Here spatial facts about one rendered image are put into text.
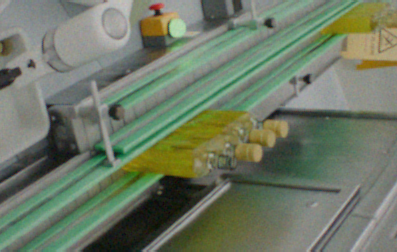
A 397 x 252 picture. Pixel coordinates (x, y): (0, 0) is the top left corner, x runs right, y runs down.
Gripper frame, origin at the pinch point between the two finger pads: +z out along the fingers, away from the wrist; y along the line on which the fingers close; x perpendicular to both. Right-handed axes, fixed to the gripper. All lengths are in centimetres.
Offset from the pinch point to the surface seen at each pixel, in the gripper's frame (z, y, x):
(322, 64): 12, 122, -42
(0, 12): 11.1, 11.9, 12.1
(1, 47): 8.5, 6.5, 5.5
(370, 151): -24, 66, -53
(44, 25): 12.5, 22.2, 6.0
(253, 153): -19.3, 28.4, -33.7
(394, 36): 78, 349, -88
